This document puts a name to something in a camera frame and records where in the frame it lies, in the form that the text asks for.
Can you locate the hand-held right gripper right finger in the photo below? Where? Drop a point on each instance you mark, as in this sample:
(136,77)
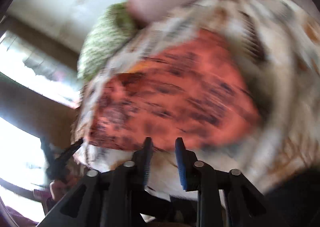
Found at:
(180,162)

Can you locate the green checkered pillow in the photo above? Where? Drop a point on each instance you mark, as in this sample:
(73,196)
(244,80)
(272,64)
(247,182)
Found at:
(105,39)

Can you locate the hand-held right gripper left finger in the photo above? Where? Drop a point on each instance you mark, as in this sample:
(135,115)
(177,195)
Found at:
(148,159)

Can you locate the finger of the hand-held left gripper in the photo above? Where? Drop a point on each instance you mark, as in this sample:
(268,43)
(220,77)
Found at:
(72,150)

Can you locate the stained glass window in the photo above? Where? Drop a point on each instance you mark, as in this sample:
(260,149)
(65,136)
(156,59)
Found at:
(37,71)

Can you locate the orange floral blouse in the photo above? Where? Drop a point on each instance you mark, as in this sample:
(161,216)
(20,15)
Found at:
(175,96)

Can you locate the leaf print blanket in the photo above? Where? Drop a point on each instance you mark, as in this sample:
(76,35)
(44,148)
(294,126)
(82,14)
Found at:
(280,71)

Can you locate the person's left hand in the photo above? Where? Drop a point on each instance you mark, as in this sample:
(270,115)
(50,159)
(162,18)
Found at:
(60,189)

